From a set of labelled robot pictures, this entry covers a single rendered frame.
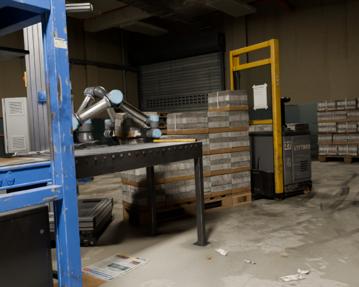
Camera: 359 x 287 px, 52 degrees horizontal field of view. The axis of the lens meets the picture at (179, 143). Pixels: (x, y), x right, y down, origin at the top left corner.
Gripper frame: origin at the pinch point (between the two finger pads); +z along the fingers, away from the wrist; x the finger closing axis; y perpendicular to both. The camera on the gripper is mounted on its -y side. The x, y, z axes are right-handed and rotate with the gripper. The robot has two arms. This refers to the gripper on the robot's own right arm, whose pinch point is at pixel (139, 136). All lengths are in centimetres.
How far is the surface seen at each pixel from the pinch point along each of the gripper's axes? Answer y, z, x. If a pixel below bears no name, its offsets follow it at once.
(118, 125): 10.6, 30.4, 6.1
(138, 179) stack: -40.1, 2.6, 0.9
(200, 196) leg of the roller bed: -47, -79, -10
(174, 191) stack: -57, 3, -39
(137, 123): 11.5, 4.5, -1.3
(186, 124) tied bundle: 9, 3, -56
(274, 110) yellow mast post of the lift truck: 22, -14, -167
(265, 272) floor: -84, -146, -8
